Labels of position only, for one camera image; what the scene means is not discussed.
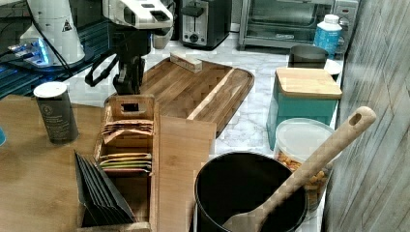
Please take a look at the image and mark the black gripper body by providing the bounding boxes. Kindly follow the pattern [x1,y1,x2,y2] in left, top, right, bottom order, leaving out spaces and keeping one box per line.
[111,27,151,95]

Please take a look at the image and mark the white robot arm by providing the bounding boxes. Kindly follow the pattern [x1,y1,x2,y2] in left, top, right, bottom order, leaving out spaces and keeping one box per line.
[102,0,174,95]

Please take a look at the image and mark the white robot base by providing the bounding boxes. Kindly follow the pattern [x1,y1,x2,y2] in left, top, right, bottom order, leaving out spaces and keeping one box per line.
[20,0,85,68]

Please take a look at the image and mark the small wooden block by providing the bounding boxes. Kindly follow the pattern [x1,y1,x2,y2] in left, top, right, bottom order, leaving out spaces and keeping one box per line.
[170,52,203,73]

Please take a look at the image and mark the black and silver toaster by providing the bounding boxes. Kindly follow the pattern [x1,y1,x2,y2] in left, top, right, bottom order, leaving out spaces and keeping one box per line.
[179,0,232,50]

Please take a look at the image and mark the wooden cutting board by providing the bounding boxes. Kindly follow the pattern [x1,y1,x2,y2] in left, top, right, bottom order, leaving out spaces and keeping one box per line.
[105,57,255,137]

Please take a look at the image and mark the grey cylinder can white lid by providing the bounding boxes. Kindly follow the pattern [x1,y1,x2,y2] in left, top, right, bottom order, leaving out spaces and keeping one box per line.
[34,81,79,144]

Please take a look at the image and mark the wooden tea bag organizer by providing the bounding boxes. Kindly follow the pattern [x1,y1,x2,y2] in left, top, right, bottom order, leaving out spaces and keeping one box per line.
[77,95,161,232]

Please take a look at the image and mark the silver toaster oven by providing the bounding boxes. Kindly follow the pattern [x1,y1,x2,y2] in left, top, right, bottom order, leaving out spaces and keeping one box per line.
[239,0,361,54]

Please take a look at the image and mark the black sachet packets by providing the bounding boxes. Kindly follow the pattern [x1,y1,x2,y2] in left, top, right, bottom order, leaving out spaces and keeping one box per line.
[74,152,136,227]

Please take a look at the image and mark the black utensil pot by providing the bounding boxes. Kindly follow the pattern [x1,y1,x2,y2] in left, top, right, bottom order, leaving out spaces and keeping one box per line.
[194,152,308,232]

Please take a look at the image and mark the dark grey metal cup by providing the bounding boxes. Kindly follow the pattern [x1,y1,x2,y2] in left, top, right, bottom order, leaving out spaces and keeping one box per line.
[288,45,329,69]

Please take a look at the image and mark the teal canister with wooden lid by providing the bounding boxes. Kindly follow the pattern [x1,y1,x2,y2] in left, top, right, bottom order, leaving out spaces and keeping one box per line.
[266,67,342,149]

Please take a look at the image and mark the clear plastic snack jar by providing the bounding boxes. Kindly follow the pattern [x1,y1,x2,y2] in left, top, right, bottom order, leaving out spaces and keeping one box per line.
[275,118,334,212]

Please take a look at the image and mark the blue bottle with white cap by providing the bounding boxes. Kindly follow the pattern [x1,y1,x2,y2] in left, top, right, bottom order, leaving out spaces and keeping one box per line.
[313,14,342,59]

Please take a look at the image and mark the wooden spatula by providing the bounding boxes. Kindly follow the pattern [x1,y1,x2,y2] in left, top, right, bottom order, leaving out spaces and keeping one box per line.
[222,106,376,232]

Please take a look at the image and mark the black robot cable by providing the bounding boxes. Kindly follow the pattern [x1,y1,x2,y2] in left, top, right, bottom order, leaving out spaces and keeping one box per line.
[84,52,120,88]

